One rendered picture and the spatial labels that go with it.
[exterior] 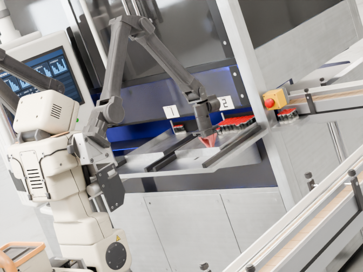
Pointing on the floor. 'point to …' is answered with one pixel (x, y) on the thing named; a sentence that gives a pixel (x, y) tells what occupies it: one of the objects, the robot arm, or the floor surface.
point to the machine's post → (255, 90)
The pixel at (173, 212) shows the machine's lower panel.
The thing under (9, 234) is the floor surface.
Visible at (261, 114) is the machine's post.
